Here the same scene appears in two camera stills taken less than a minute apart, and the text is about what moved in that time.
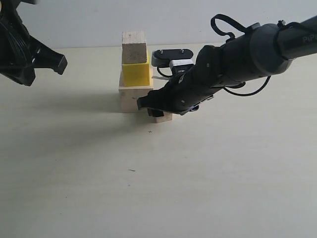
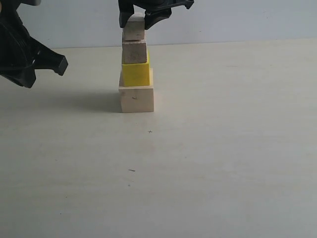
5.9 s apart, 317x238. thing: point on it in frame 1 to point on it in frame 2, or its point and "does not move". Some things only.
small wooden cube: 167,116 to 134,29
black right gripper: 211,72 to 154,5
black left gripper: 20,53 does not move
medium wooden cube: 133,47 does not move
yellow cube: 136,74 does not move
